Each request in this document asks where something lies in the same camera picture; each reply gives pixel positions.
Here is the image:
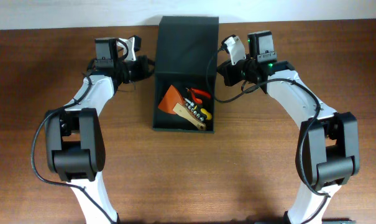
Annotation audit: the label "orange scraper wooden handle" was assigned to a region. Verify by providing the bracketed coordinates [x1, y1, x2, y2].
[158, 85, 206, 131]

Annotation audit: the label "red handled cutting pliers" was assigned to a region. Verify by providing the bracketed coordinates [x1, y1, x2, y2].
[186, 88, 211, 105]

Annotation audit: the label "black cardboard box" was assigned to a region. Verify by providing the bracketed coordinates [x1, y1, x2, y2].
[152, 16, 219, 133]

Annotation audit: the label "yellow black stubby screwdriver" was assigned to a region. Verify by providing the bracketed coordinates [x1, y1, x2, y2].
[195, 105, 213, 121]

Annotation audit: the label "orange socket bit rail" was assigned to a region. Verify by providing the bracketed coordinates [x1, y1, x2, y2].
[184, 98, 206, 122]

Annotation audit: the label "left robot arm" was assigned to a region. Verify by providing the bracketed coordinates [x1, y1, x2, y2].
[39, 35, 155, 223]

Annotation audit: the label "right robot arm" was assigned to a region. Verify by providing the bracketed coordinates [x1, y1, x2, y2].
[217, 30, 360, 223]

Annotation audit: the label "right black cable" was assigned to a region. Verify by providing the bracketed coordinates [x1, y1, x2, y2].
[205, 45, 331, 224]

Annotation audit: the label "black cable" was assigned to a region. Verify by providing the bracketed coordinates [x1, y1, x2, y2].
[30, 39, 137, 224]
[205, 45, 331, 224]

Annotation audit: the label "left black cable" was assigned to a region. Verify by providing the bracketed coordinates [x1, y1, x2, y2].
[30, 39, 137, 224]

